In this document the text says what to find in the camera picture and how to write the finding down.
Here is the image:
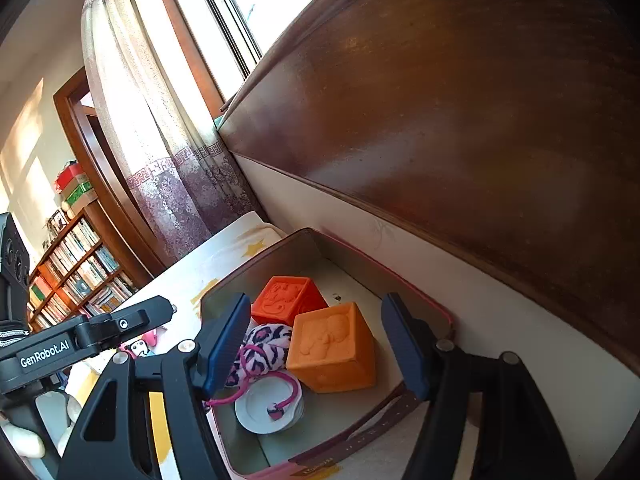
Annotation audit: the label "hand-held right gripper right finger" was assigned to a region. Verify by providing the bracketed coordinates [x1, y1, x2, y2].
[381, 292, 576, 480]

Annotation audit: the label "green cardboard box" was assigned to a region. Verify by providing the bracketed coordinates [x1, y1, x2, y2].
[62, 180, 99, 216]

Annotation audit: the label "small cartoon figure toy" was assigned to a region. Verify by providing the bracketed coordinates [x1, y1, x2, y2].
[121, 326, 169, 362]

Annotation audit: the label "red cardboard box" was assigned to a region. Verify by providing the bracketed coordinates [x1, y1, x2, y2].
[53, 161, 87, 193]

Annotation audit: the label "large orange embossed cube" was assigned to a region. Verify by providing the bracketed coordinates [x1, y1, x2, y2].
[285, 301, 377, 394]

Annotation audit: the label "window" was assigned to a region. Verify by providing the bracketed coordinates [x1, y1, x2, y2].
[152, 0, 361, 106]

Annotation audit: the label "pink leopard print plush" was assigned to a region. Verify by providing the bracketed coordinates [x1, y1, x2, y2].
[206, 323, 297, 420]

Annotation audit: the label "rows of books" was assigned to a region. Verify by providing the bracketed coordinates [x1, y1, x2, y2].
[27, 217, 136, 328]

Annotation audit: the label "pink metal tin box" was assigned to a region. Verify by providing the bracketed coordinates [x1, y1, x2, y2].
[198, 227, 457, 478]

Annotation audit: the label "wooden door frame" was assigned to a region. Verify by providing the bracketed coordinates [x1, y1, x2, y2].
[52, 66, 168, 281]

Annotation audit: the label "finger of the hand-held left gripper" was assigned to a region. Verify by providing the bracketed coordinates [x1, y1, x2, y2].
[75, 296, 177, 357]

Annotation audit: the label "patterned purple curtain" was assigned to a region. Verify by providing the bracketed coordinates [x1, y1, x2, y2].
[80, 0, 266, 267]

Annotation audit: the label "small orange embossed cube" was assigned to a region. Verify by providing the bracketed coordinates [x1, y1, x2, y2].
[250, 276, 329, 329]

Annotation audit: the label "dark wooden headboard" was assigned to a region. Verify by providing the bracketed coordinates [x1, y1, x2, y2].
[218, 0, 640, 378]

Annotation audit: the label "person's left hand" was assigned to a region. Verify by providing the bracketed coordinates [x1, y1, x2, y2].
[0, 389, 83, 461]

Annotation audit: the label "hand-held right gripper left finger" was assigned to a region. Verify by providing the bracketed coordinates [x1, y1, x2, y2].
[60, 292, 252, 480]

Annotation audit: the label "wooden bookshelf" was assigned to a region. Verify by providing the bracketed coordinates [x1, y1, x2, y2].
[25, 202, 153, 333]

